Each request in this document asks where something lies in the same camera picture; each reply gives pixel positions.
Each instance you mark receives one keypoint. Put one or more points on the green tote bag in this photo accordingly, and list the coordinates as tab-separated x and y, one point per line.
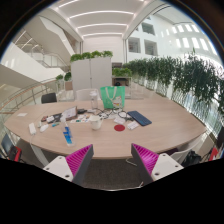
112	95

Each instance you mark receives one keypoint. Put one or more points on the clear blue-labelled water bottle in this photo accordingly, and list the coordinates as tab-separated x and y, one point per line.
68	136

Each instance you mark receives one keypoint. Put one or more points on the black chair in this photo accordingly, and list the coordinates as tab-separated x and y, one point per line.
49	97

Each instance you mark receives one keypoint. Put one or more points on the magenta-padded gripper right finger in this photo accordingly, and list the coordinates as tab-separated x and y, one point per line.
146	159

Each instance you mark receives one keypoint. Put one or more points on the white cabinet with plants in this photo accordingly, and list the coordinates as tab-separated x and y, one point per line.
90	73

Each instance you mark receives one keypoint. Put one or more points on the white mug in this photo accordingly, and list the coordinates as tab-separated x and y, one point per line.
95	122

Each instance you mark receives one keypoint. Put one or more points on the small teal tube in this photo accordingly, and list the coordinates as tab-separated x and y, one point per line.
55	125

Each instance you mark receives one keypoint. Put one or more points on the white power strip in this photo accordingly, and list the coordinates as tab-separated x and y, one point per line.
32	128

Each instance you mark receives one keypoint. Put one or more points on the ceiling strip lights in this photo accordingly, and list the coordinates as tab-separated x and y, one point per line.
103	25

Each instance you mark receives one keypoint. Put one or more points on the clear tumbler with lid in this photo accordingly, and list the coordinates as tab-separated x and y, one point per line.
94	100

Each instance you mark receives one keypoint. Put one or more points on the row of green plants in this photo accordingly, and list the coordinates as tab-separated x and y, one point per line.
186	76

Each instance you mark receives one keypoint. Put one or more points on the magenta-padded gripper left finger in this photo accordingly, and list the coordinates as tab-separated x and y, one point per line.
78	160

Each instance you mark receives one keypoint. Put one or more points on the colourful printed leaflet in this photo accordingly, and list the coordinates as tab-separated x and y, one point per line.
80	119

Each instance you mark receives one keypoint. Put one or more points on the dark blue keyboard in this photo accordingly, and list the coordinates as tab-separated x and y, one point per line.
139	118

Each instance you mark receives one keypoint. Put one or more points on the flat round red coaster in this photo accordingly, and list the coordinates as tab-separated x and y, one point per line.
119	127

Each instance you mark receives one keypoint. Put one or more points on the small white box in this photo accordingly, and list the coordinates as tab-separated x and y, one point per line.
132	125

